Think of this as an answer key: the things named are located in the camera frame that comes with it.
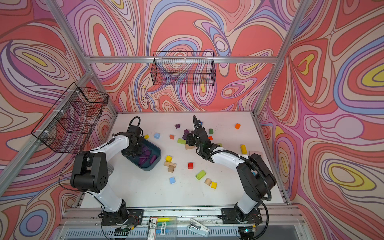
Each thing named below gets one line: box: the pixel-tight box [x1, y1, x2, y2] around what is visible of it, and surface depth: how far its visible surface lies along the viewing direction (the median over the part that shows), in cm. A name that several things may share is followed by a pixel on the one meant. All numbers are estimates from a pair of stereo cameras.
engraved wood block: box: [163, 161, 177, 170], surface depth 93 cm
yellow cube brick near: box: [210, 182, 218, 189], surface depth 86 cm
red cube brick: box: [188, 162, 194, 170], surface depth 91 cm
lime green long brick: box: [177, 138, 187, 145], surface depth 104 cm
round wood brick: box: [204, 178, 212, 186], surface depth 86 cm
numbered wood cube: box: [168, 165, 175, 173], surface depth 90 cm
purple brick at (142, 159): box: [138, 155, 149, 167], surface depth 93 cm
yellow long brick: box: [240, 144, 248, 155], surface depth 100 cm
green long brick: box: [195, 170, 207, 181], surface depth 88 cm
